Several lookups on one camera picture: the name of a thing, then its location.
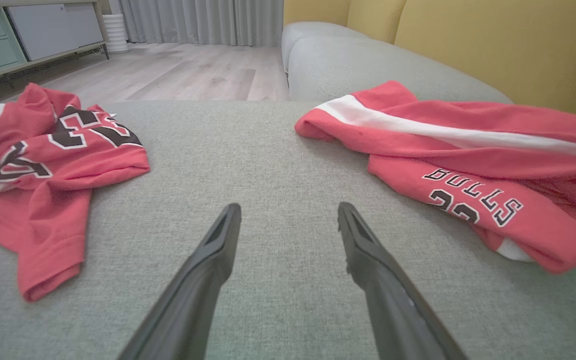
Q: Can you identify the red jersey with large number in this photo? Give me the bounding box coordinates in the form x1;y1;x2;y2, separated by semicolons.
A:
0;82;151;303

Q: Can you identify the grey rounded sofa seat cushion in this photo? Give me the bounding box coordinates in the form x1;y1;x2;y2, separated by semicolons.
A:
281;21;514;104

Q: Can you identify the cabinet with green drawers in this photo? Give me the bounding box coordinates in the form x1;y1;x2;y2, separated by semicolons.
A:
0;0;110;86

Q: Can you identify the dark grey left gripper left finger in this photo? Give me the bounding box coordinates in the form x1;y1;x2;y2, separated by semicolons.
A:
118;202;243;360

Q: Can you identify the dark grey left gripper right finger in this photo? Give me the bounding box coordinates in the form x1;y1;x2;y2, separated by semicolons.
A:
337;201;469;360

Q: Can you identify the grey pleated curtain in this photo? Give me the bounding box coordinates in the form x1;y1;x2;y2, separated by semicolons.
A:
118;0;285;47

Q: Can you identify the yellow sofa back cushion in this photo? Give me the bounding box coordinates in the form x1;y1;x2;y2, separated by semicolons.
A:
346;0;408;45
283;0;353;27
394;0;576;121

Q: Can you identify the red white-striped Bulls garment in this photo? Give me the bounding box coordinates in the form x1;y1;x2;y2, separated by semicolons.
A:
294;80;576;275

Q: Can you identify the white ribbed cylinder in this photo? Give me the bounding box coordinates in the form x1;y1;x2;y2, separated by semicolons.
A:
102;13;130;54

